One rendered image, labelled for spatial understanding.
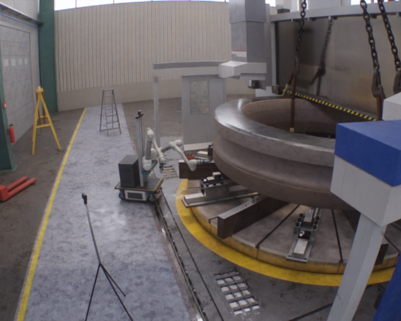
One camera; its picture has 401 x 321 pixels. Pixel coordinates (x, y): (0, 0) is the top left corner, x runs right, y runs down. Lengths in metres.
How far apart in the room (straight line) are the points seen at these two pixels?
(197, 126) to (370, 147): 8.53
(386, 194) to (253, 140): 3.64
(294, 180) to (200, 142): 5.58
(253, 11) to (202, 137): 4.26
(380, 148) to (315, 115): 7.50
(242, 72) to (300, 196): 4.64
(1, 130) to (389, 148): 9.78
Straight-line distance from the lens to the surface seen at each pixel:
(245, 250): 4.99
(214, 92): 9.71
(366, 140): 1.51
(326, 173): 4.68
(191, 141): 9.82
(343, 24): 7.48
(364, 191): 1.57
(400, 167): 1.41
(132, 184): 6.61
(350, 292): 1.87
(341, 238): 5.12
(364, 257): 1.70
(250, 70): 8.59
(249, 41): 8.67
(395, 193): 1.50
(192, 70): 9.30
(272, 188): 4.86
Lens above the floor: 3.04
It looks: 19 degrees down
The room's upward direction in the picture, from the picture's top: 1 degrees counter-clockwise
